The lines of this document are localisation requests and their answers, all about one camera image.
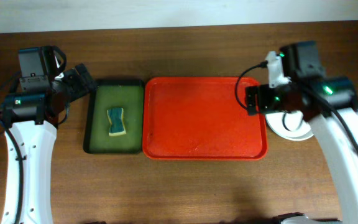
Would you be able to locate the red plastic tray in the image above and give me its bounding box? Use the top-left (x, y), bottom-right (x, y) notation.
top-left (142, 77), bottom-right (268, 161)

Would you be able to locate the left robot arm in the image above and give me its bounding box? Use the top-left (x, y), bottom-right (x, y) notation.
top-left (0, 63), bottom-right (97, 223)

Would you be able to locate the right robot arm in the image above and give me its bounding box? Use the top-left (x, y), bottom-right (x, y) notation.
top-left (245, 77), bottom-right (358, 223)

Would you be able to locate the dark green tray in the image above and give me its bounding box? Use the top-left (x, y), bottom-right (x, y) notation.
top-left (83, 79), bottom-right (145, 154)

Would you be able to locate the white plate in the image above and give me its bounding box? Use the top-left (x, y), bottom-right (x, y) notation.
top-left (265, 111), bottom-right (313, 141)

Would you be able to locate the yellow green sponge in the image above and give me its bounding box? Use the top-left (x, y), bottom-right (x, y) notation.
top-left (107, 108), bottom-right (127, 137)

